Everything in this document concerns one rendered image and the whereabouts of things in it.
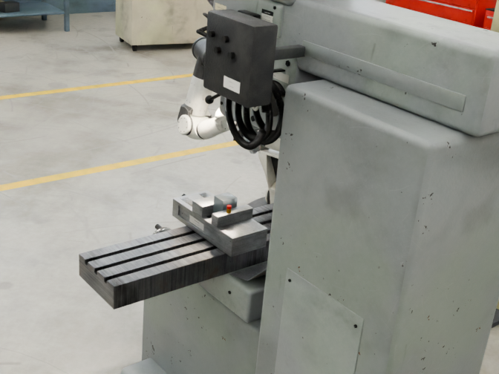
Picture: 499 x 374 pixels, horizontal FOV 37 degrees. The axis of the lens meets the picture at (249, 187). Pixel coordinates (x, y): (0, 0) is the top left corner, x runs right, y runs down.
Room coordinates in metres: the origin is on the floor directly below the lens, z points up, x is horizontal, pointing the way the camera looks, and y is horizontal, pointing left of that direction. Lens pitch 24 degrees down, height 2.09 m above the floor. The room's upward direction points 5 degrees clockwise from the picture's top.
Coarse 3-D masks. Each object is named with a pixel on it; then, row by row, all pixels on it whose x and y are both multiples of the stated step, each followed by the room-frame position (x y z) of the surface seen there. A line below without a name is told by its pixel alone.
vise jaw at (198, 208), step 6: (204, 198) 2.33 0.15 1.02; (210, 198) 2.33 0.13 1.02; (192, 204) 2.30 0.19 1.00; (198, 204) 2.28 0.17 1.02; (204, 204) 2.28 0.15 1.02; (210, 204) 2.29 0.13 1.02; (192, 210) 2.30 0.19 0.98; (198, 210) 2.27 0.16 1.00; (204, 210) 2.26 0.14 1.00; (210, 210) 2.28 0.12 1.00; (204, 216) 2.27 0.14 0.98
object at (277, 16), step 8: (216, 0) 2.35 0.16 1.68; (224, 0) 2.32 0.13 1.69; (232, 0) 2.29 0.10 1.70; (240, 0) 2.26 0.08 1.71; (248, 0) 2.23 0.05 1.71; (256, 0) 2.20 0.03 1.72; (264, 0) 2.18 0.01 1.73; (216, 8) 2.35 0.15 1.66; (224, 8) 2.32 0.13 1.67; (232, 8) 2.29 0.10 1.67; (240, 8) 2.26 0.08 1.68; (248, 8) 2.23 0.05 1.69; (256, 8) 2.20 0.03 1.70; (264, 8) 2.17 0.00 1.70; (272, 8) 2.15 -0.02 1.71; (280, 8) 2.12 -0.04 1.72; (264, 16) 2.17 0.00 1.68; (272, 16) 2.14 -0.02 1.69; (280, 16) 2.12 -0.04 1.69; (280, 24) 2.12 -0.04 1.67; (280, 32) 2.12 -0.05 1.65
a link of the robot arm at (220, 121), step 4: (216, 112) 2.60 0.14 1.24; (220, 112) 2.58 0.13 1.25; (216, 116) 2.58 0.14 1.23; (220, 116) 2.56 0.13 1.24; (224, 116) 2.55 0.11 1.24; (216, 120) 2.58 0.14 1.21; (220, 120) 2.57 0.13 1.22; (224, 120) 2.62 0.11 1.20; (216, 124) 2.59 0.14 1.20; (220, 124) 2.58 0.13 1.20; (224, 124) 2.61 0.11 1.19; (220, 128) 2.60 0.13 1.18; (224, 128) 2.60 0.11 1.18; (228, 128) 2.61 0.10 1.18
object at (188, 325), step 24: (192, 288) 2.31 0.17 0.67; (144, 312) 2.55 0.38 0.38; (168, 312) 2.42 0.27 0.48; (192, 312) 2.30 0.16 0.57; (216, 312) 2.19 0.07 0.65; (144, 336) 2.55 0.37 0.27; (168, 336) 2.42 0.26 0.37; (192, 336) 2.29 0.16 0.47; (216, 336) 2.19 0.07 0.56; (240, 336) 2.09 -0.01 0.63; (168, 360) 2.41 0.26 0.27; (192, 360) 2.29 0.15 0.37; (216, 360) 2.18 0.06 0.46; (240, 360) 2.08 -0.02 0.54
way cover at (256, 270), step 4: (260, 264) 2.23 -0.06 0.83; (264, 264) 2.23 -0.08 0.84; (248, 268) 2.20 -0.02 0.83; (252, 268) 2.20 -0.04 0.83; (256, 268) 2.20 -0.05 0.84; (260, 268) 2.19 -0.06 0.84; (264, 268) 2.19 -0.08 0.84; (236, 272) 2.16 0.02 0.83; (240, 272) 2.16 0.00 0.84; (244, 272) 2.16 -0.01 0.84; (248, 272) 2.16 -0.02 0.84; (252, 272) 2.15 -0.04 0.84; (256, 272) 2.15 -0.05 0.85; (260, 272) 2.04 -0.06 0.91; (264, 272) 2.07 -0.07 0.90; (236, 276) 2.12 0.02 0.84; (240, 276) 2.12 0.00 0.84; (244, 276) 2.12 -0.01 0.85; (248, 276) 2.12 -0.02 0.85; (252, 276) 2.12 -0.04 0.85; (256, 276) 2.07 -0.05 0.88; (260, 276) 2.11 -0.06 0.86
